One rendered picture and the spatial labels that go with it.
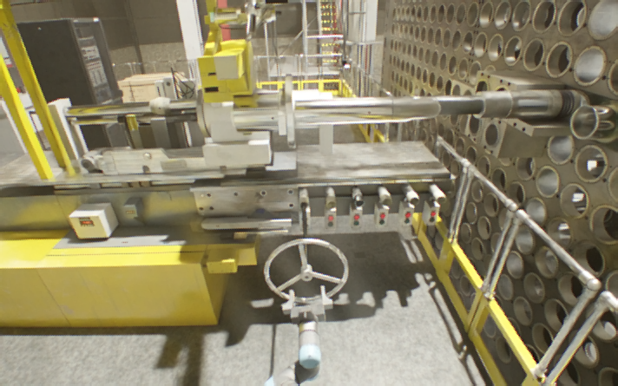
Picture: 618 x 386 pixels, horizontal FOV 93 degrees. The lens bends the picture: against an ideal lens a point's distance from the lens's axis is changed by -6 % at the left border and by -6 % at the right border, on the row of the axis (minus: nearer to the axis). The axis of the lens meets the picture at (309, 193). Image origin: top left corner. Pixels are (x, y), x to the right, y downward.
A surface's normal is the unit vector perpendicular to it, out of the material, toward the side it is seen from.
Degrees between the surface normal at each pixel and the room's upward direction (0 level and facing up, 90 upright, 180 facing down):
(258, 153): 90
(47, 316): 90
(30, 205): 90
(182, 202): 90
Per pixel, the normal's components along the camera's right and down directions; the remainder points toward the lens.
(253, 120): 0.04, 0.50
